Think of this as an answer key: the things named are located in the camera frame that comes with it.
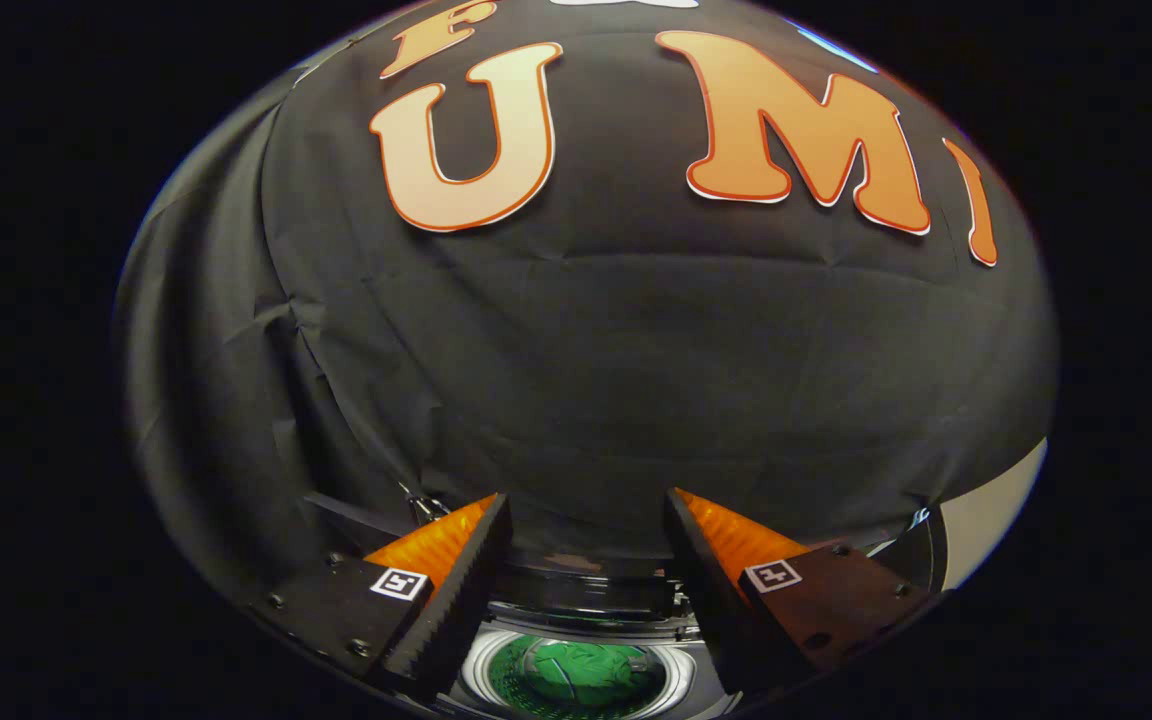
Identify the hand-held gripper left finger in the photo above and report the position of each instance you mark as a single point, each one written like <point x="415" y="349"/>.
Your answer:
<point x="451" y="620"/>

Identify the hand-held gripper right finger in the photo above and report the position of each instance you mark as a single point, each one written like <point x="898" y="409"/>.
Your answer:
<point x="711" y="600"/>

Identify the small washing machine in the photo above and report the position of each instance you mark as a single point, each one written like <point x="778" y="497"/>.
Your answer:
<point x="576" y="628"/>

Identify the green polo shirt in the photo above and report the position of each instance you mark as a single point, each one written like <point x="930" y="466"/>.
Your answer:
<point x="576" y="675"/>

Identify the black backdrop cloth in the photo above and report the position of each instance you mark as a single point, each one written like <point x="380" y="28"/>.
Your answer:
<point x="636" y="350"/>

